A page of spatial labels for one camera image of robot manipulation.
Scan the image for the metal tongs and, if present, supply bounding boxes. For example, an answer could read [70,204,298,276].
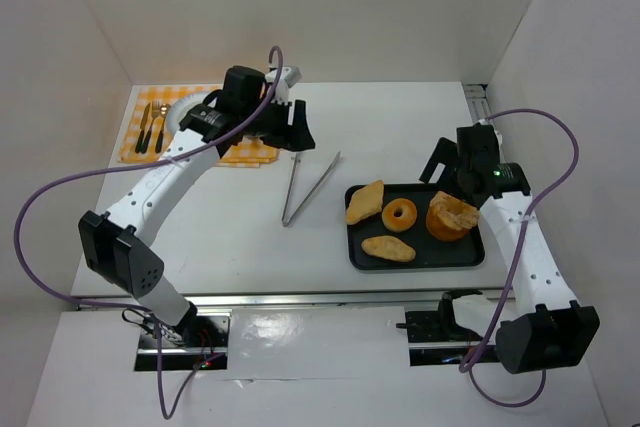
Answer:
[280,150,342,228]

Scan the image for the ring donut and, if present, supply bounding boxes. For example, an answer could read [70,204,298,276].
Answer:
[381,198,418,233]

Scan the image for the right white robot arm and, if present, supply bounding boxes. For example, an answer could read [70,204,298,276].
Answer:
[420,124,600,374]

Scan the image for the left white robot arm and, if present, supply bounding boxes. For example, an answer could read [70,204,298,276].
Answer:
[79,66,315,343]

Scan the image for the flat triangular bread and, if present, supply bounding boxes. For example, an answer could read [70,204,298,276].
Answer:
[345,180,384,225]

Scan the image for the oval flat bread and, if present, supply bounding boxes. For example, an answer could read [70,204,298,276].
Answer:
[361,235,416,263]

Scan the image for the white plate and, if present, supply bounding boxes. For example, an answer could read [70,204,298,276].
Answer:
[166,91,208,136]

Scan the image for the tall sugared pastry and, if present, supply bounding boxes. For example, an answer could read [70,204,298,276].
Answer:
[426,191,480,242]

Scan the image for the yellow checkered cloth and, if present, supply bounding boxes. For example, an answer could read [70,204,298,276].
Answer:
[116,84,279,168]

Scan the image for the black tray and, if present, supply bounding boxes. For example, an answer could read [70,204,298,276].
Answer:
[346,183,485,271]

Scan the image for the aluminium corner rail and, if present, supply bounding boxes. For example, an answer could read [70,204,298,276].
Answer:
[462,84,491,122]

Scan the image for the black handled spoon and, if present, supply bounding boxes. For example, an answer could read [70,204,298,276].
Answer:
[154,104,171,154]

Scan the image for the black handled fork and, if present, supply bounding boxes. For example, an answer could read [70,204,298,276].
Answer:
[139,101,161,154]

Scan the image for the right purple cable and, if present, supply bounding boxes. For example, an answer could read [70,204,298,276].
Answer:
[458,108,581,408]

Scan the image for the purple cable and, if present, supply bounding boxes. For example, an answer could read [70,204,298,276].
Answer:
[13,45,284,420]
[458,108,581,408]

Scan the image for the black handled knife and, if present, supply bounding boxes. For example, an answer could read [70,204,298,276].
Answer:
[134,103,151,154]

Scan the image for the aluminium front rail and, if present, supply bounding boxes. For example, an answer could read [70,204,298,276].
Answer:
[75,288,506,312]

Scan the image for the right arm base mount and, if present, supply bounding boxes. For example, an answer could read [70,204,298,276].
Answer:
[393,289,500,366]

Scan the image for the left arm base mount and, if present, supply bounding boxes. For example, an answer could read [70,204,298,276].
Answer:
[121,309,231,372]

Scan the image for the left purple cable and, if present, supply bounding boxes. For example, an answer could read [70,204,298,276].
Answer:
[13,45,284,420]

